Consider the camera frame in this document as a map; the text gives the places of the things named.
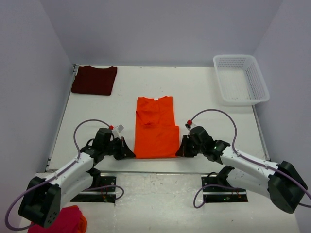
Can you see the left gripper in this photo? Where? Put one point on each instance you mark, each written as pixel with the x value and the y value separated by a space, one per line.
pixel 124 151

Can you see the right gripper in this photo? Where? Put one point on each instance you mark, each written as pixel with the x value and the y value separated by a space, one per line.
pixel 183 151

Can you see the orange t-shirt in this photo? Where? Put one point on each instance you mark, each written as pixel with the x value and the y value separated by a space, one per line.
pixel 156 134
pixel 83 222

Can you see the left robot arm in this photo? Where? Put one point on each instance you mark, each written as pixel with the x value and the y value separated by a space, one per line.
pixel 45 197

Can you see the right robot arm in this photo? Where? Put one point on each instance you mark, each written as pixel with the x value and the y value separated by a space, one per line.
pixel 281 183

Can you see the folded dark red t-shirt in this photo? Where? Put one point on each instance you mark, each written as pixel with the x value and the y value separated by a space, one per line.
pixel 94 81

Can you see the orange t-shirt in pile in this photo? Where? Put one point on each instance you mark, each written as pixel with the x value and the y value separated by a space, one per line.
pixel 83 222

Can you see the magenta t-shirt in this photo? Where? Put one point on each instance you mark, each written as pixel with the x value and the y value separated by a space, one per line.
pixel 68 221

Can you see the white plastic basket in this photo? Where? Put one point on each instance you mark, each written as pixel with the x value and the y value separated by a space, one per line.
pixel 240 80

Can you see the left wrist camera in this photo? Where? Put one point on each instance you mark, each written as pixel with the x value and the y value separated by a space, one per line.
pixel 117 130

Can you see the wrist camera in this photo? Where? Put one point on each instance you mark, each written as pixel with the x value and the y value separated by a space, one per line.
pixel 189 125
pixel 117 130

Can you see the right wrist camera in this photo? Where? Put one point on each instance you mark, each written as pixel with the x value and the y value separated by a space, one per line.
pixel 189 125

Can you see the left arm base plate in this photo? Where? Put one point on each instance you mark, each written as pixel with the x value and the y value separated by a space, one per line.
pixel 104 195

